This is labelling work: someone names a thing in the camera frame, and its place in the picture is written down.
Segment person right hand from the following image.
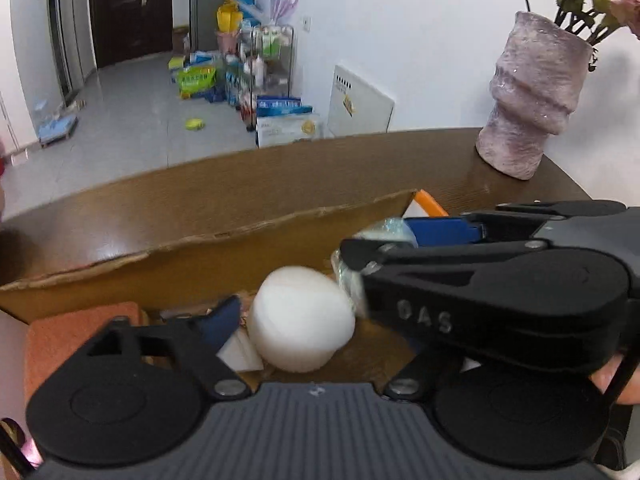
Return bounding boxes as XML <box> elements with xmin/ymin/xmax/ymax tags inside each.
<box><xmin>589</xmin><ymin>351</ymin><xmax>640</xmax><ymax>406</ymax></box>

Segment red cardboard box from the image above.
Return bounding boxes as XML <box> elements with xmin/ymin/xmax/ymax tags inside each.
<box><xmin>0</xmin><ymin>187</ymin><xmax>450</xmax><ymax>384</ymax></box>

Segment white soft ball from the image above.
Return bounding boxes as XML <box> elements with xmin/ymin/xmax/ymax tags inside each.
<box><xmin>330</xmin><ymin>218</ymin><xmax>418</xmax><ymax>318</ymax></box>

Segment green bag on floor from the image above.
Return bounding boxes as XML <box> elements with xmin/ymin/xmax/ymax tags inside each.
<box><xmin>176</xmin><ymin>65</ymin><xmax>217</xmax><ymax>100</ymax></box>

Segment dried pink roses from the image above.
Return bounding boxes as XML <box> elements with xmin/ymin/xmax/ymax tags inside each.
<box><xmin>552</xmin><ymin>0</ymin><xmax>639</xmax><ymax>73</ymax></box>

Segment white foam ball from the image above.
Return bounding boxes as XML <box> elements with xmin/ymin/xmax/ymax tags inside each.
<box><xmin>246</xmin><ymin>266</ymin><xmax>356</xmax><ymax>373</ymax></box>

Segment pink ceramic vase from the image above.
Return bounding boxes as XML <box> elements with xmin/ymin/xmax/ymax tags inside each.
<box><xmin>475</xmin><ymin>12</ymin><xmax>593</xmax><ymax>181</ymax></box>

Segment wire storage rack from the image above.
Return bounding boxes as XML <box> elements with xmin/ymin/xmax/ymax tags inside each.
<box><xmin>238</xmin><ymin>25</ymin><xmax>295</xmax><ymax>129</ymax></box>

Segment yellow bucket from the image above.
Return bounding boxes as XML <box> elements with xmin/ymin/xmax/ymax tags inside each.
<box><xmin>216</xmin><ymin>2</ymin><xmax>243</xmax><ymax>34</ymax></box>

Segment dark entrance door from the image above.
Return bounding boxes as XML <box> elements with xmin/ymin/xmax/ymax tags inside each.
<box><xmin>89</xmin><ymin>0</ymin><xmax>172</xmax><ymax>68</ymax></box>

